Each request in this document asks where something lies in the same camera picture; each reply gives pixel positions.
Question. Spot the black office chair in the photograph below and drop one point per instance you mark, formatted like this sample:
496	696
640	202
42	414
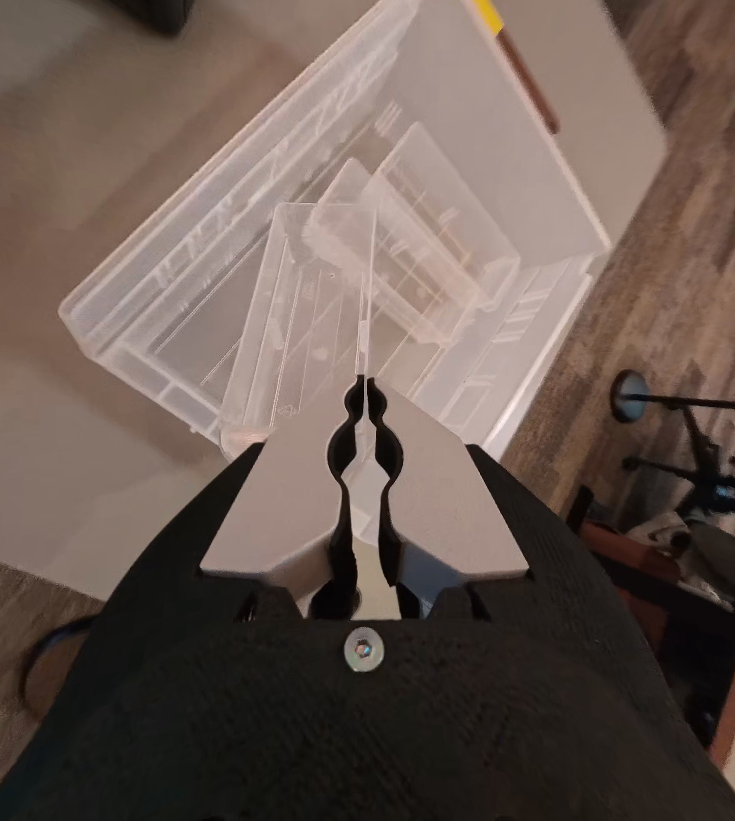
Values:
707	449

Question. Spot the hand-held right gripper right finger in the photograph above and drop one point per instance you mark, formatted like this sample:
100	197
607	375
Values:
457	513

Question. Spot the small clear plastic drawer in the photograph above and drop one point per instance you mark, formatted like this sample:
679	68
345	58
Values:
297	321
470	211
406	282

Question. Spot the large clear plastic bin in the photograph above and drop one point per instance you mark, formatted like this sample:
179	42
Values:
168	301

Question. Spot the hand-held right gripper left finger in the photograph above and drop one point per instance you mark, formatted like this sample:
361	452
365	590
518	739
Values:
271	513

